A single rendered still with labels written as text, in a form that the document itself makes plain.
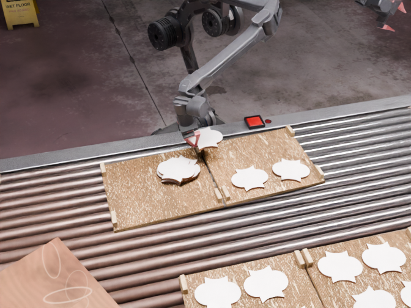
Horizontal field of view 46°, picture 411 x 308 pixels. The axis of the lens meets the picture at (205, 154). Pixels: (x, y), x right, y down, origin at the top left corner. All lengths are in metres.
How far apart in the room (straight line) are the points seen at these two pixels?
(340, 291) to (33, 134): 2.73
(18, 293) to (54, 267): 0.12
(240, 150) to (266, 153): 0.11
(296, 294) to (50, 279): 0.75
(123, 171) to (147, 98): 2.06
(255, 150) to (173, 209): 0.47
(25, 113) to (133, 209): 2.34
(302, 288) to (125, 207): 0.69
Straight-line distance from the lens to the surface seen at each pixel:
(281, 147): 2.07
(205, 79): 1.80
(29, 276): 1.58
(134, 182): 1.91
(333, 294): 1.63
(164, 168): 1.89
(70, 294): 1.51
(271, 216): 1.82
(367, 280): 1.69
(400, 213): 1.95
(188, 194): 1.85
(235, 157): 2.00
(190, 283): 1.61
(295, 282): 1.63
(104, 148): 2.11
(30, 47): 4.92
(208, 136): 1.92
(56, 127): 3.82
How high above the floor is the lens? 2.28
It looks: 42 degrees down
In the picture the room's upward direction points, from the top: straight up
